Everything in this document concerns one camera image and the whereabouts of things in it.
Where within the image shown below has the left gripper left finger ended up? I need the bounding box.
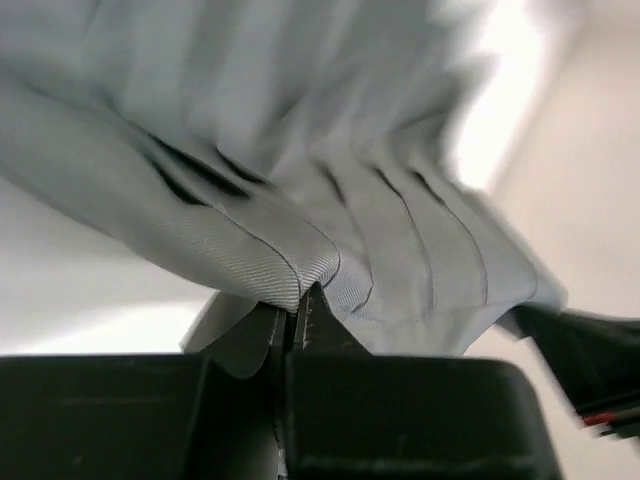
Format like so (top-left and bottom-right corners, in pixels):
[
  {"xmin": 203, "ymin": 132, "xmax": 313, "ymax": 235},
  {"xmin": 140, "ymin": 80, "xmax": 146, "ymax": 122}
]
[{"xmin": 1, "ymin": 304, "xmax": 287, "ymax": 479}]

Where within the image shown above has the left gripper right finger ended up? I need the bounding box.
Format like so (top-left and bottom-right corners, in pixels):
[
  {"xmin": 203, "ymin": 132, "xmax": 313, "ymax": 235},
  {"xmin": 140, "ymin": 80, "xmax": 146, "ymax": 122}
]
[{"xmin": 284, "ymin": 286, "xmax": 562, "ymax": 479}]

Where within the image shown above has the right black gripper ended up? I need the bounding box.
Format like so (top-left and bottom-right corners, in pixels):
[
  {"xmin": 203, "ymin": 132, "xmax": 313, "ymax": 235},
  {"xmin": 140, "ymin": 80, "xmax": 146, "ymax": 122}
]
[{"xmin": 512, "ymin": 306, "xmax": 639, "ymax": 439}]

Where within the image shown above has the grey pleated skirt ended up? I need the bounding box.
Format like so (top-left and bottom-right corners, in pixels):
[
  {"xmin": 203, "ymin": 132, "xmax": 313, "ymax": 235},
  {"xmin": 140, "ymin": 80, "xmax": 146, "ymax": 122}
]
[{"xmin": 1, "ymin": 1, "xmax": 565, "ymax": 355}]

